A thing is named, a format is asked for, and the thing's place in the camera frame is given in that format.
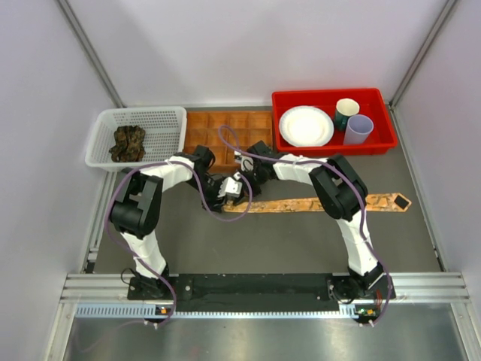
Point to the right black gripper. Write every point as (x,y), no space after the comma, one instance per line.
(256,191)

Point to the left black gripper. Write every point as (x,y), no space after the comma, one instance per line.
(210,201)

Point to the orange patterned tie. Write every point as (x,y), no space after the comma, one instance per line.
(379,202)

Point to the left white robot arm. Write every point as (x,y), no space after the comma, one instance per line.
(136,209)

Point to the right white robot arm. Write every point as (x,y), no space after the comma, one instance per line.
(342,195)

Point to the orange compartment tray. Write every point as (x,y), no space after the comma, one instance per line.
(249,126)

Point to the white paper plate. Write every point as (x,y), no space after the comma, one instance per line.
(306,126)

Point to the dark camouflage tie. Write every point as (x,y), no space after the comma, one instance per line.
(129,144)

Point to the lavender plastic cup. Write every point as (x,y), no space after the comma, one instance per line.
(358,128)

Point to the green cup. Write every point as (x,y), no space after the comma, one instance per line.
(344,109)

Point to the white perforated plastic basket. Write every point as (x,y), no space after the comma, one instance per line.
(165,134)

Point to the red plastic bin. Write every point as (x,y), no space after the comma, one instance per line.
(382,138)

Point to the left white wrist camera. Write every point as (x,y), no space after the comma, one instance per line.
(231,186)

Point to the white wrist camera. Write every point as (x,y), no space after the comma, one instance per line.
(246,163)
(231,186)

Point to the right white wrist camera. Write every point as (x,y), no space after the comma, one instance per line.
(246,163)

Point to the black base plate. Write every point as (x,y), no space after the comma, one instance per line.
(269,292)

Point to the slotted cable duct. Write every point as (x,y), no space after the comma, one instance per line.
(157,312)

